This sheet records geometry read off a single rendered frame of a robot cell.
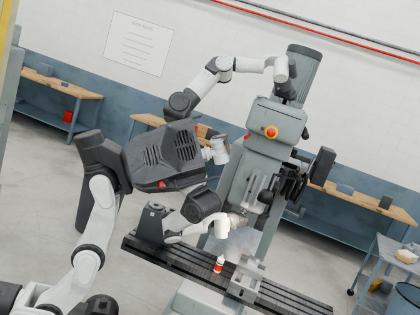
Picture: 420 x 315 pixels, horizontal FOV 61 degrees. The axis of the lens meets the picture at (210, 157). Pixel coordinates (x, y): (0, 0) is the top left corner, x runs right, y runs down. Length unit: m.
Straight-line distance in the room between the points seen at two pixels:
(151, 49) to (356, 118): 3.64
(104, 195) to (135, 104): 5.26
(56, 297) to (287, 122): 1.29
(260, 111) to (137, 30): 5.29
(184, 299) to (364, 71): 4.92
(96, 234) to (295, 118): 1.01
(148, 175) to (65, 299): 0.74
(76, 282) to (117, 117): 5.37
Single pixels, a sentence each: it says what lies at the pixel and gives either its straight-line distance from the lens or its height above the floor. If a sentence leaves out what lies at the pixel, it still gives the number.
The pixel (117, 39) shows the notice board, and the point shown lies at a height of 1.92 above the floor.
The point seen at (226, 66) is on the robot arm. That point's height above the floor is 1.97.
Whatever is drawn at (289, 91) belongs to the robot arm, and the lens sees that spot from 1.79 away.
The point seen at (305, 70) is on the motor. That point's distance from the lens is 2.06.
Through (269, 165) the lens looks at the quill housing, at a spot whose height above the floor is 1.58.
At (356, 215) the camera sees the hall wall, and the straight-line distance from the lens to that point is 6.44.
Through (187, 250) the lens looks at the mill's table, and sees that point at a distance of 2.19.
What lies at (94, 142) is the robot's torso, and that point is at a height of 1.52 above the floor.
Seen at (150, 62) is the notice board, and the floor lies 1.72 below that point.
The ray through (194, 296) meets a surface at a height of 0.82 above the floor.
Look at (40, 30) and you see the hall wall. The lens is 7.82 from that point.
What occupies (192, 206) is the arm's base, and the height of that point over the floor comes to 1.42.
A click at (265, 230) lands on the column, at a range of 2.41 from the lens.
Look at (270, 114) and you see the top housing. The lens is 1.67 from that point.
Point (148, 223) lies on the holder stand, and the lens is 2.12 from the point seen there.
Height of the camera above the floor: 1.93
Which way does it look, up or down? 13 degrees down
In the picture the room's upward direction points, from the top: 19 degrees clockwise
